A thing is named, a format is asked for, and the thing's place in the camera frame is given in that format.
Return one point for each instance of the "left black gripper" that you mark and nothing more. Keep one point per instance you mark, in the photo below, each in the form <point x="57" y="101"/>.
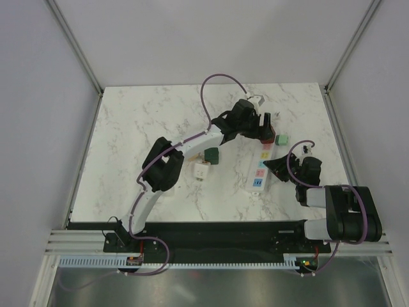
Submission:
<point x="264" y="133"/>

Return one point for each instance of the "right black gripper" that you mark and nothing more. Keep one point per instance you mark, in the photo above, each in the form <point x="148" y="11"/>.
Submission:
<point x="278" y="166"/>

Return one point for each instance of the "red cube plug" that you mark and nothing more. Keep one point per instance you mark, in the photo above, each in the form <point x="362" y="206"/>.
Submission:
<point x="267" y="135"/>

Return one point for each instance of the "light green plug adapter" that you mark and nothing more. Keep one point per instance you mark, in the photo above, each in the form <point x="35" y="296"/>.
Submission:
<point x="281" y="140"/>

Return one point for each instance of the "white power strip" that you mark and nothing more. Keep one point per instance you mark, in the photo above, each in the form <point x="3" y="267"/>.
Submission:
<point x="258" y="173"/>

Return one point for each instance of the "green cube plug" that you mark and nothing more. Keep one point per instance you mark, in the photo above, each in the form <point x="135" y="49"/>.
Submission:
<point x="212" y="155"/>

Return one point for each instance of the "white cube plug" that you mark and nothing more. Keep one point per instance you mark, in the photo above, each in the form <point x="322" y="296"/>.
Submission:
<point x="201" y="169"/>

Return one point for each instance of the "beige cube plug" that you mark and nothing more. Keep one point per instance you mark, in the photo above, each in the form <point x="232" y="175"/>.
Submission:
<point x="194" y="157"/>

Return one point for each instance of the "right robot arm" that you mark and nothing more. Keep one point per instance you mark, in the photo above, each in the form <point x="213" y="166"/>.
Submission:
<point x="349" y="213"/>

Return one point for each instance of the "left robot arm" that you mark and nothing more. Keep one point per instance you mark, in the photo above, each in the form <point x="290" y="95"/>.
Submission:
<point x="162" y="166"/>

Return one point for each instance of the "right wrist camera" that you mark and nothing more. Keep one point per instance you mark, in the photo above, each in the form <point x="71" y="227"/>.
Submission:
<point x="307" y="149"/>

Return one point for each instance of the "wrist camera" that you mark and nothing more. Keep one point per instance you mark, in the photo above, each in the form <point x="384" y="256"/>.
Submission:
<point x="257" y="100"/>
<point x="307" y="149"/>

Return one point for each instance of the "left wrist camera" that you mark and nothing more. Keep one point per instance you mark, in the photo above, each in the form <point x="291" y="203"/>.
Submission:
<point x="257" y="100"/>

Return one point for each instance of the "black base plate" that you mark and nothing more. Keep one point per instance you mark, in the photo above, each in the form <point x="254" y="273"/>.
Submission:
<point x="206" y="243"/>

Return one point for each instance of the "aluminium frame rail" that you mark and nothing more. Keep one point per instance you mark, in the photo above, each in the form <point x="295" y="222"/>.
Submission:
<point x="82" y="242"/>

